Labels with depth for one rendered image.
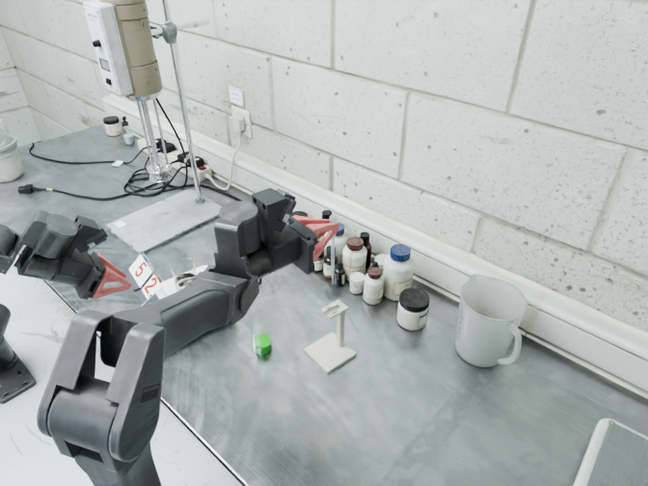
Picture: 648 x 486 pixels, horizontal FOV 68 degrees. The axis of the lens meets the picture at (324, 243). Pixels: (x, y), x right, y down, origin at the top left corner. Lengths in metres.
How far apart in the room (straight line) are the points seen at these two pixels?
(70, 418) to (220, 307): 0.22
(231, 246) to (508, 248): 0.65
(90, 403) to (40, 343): 0.73
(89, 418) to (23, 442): 0.57
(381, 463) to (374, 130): 0.73
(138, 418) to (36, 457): 0.55
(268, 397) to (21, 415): 0.46
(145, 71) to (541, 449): 1.17
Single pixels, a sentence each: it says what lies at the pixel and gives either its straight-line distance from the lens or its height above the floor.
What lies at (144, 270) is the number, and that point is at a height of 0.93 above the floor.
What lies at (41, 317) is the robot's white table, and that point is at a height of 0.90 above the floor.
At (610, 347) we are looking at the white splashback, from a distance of 1.11.
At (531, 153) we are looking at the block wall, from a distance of 1.02.
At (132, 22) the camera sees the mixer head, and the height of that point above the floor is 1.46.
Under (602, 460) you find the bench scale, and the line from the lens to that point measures 0.97.
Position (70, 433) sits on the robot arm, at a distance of 0.53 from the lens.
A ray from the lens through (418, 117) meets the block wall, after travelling 1.12.
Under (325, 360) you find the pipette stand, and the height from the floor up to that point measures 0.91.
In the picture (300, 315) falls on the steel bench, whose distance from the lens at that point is 1.14.
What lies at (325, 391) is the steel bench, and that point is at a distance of 0.99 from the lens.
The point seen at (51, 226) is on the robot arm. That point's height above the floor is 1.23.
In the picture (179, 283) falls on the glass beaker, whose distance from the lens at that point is 1.07.
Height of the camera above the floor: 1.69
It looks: 36 degrees down
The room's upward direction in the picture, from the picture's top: straight up
